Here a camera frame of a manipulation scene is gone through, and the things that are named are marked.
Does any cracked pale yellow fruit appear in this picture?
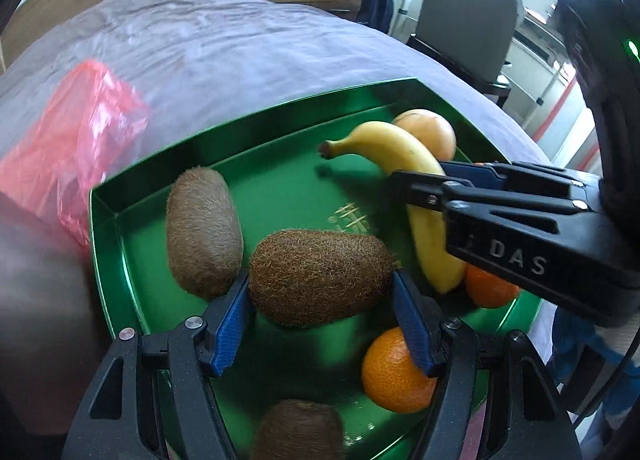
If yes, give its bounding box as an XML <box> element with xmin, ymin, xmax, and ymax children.
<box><xmin>392</xmin><ymin>109</ymin><xmax>457</xmax><ymax>161</ymax></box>

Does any tangerine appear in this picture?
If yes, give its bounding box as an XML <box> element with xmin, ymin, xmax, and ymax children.
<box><xmin>464</xmin><ymin>265</ymin><xmax>521</xmax><ymax>308</ymax></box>
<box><xmin>361</xmin><ymin>327</ymin><xmax>436</xmax><ymax>414</ymax></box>

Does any yellow banana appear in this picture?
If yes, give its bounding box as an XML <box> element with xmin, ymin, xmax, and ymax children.
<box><xmin>318</xmin><ymin>121</ymin><xmax>466</xmax><ymax>294</ymax></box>

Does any tangerine front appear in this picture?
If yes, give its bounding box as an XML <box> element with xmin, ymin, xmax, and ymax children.
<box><xmin>361</xmin><ymin>327</ymin><xmax>436</xmax><ymax>414</ymax></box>

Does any large brown kiwi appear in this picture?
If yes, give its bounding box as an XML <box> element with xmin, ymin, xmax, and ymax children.
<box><xmin>248</xmin><ymin>229</ymin><xmax>393</xmax><ymax>328</ymax></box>

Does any grey office chair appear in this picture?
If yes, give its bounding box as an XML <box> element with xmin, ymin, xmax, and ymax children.
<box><xmin>407</xmin><ymin>0</ymin><xmax>525</xmax><ymax>107</ymax></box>

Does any dark blue bag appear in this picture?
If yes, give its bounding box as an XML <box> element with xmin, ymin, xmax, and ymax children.
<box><xmin>356</xmin><ymin>0</ymin><xmax>394</xmax><ymax>34</ymax></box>

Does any green metal tray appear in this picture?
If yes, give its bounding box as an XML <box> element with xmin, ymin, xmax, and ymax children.
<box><xmin>88</xmin><ymin>76</ymin><xmax>547</xmax><ymax>460</ymax></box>

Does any pink plastic sheet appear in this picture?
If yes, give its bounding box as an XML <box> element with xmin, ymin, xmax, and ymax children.
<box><xmin>1</xmin><ymin>59</ymin><xmax>150</xmax><ymax>248</ymax></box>

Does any grey bed cover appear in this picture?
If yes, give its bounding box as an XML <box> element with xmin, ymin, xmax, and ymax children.
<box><xmin>1</xmin><ymin>0</ymin><xmax>546</xmax><ymax>163</ymax></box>

